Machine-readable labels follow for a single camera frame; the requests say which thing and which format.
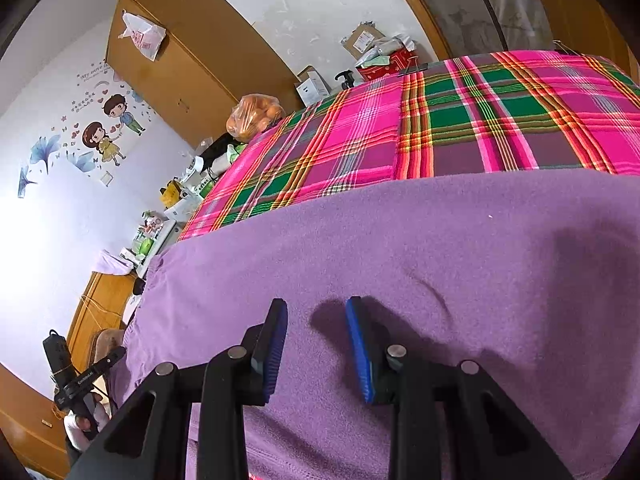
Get wooden bed board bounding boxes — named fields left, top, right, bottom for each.
left=0, top=362, right=72, bottom=479

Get wooden screen door frame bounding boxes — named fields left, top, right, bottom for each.
left=377, top=0, right=551, bottom=61

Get white plastic bag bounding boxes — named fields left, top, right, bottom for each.
left=117, top=11, right=167, bottom=62

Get black bag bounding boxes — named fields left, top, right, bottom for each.
left=200, top=131, right=237, bottom=175

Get wooden wardrobe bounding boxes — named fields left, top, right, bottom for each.
left=105, top=0, right=307, bottom=149

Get cluttered grey table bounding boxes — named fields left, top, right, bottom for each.
left=120, top=130, right=251, bottom=281

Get white cardboard box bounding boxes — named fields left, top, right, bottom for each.
left=295, top=66, right=332, bottom=107

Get yellow box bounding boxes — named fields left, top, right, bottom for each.
left=160, top=180, right=184, bottom=207

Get bag of oranges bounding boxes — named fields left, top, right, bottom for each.
left=226, top=93, right=287, bottom=144

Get wooden bedside cabinet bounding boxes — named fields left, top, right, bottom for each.
left=67, top=271, right=139, bottom=361

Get pink plaid blanket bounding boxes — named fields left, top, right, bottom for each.
left=177, top=50, right=640, bottom=243

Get lilac cloth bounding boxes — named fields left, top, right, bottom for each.
left=97, top=249, right=137, bottom=277

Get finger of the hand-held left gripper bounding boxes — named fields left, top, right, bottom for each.
left=94, top=345, right=127, bottom=372

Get red box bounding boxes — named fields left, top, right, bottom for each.
left=359, top=50, right=418, bottom=82

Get person's left hand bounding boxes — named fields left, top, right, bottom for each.
left=64, top=392, right=110, bottom=453

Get brown cloth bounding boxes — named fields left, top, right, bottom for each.
left=90, top=329, right=127, bottom=362

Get purple fleece sweater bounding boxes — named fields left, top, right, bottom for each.
left=107, top=169, right=640, bottom=480

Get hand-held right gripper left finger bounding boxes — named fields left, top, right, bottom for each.
left=67, top=298, right=289, bottom=480

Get brown cardboard box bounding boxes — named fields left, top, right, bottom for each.
left=341, top=22, right=387, bottom=60

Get silver packets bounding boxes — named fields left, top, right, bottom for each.
left=356, top=34, right=416, bottom=67

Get cartoon wall sticker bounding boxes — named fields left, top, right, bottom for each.
left=17, top=60, right=153, bottom=199

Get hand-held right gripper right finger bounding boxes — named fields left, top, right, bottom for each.
left=345, top=296, right=576, bottom=480

